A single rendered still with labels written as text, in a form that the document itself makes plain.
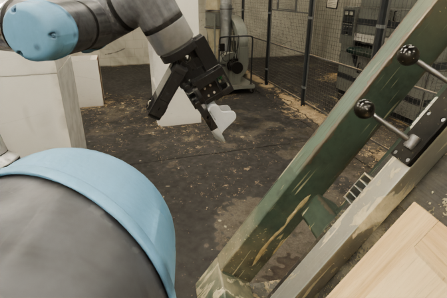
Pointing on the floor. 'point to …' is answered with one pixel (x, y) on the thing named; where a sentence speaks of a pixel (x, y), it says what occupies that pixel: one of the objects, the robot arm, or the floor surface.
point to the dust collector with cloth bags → (211, 12)
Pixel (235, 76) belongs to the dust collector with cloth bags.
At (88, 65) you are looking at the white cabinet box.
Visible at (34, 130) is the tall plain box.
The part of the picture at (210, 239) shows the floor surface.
